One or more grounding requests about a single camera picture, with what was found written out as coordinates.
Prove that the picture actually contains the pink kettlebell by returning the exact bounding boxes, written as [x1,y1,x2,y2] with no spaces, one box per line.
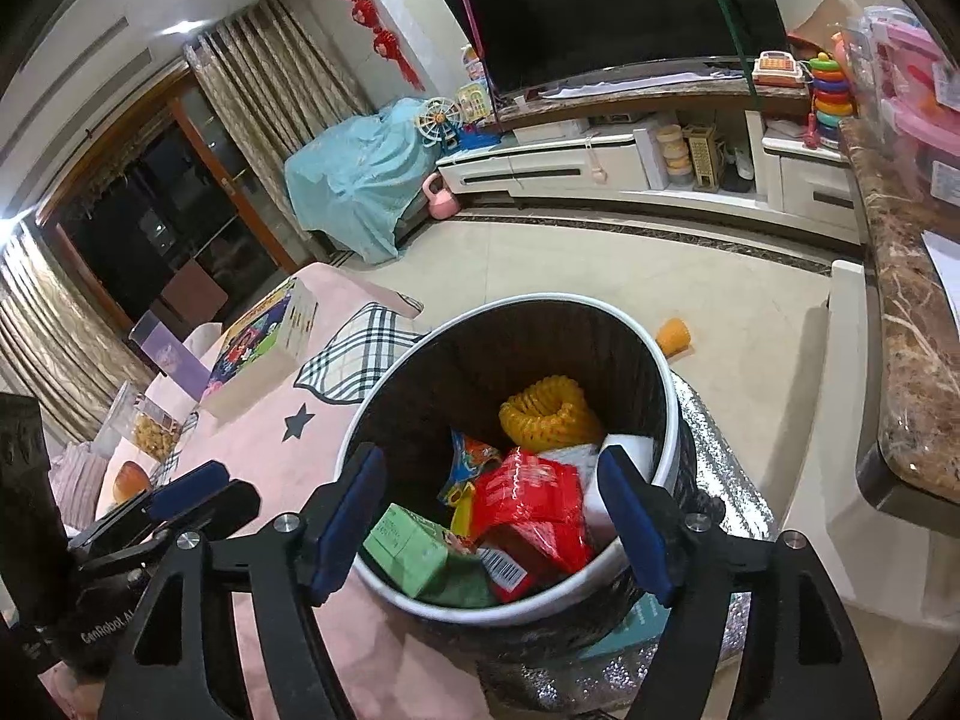
[421,171,460,221]

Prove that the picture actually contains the colourful children's book box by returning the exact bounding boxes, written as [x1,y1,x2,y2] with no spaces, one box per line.
[200,277,319,422]

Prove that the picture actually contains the colourful foil snack wrapper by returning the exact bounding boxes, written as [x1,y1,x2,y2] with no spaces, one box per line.
[438,431,501,539]

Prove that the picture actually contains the pink toy boxes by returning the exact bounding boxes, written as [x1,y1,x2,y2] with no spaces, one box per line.
[841,7,958,206]

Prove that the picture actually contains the clear jar of snacks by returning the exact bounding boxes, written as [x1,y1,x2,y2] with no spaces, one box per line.
[104,382,182,461]

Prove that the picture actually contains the red hanging decoration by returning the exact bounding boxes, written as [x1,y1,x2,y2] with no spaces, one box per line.
[347,0,425,93]

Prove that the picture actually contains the marble top side table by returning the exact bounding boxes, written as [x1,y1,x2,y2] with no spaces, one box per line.
[841,119,958,536]

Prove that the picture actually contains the orange cup on floor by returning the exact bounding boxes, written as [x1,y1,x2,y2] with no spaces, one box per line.
[656,317,692,358]

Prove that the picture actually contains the bread bun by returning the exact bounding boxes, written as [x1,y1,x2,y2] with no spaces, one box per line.
[112,461,151,505]

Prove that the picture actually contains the white round trash bin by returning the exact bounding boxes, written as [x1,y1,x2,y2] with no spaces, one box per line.
[333,291,687,629]

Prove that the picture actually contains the beige curtain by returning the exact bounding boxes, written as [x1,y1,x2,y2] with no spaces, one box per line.
[182,0,373,259]

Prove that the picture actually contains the white television cabinet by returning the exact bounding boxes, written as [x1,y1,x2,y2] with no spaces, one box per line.
[438,73,857,244]

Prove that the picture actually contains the red milk carton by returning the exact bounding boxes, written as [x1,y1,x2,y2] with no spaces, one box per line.
[469,449,594,603]

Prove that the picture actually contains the teal covered furniture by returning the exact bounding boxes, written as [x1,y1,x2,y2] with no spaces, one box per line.
[283,98,439,265]

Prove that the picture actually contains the yellow foam fruit net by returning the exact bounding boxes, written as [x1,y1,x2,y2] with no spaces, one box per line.
[498,376,605,454]

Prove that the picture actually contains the rainbow stacking ring toy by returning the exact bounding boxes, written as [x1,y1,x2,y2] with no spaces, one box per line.
[802,52,856,148]

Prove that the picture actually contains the ferris wheel toy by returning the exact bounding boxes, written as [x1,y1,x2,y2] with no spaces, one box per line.
[415,98,464,153]

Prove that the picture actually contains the black flat screen television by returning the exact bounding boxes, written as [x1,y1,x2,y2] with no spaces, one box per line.
[444,0,788,94]

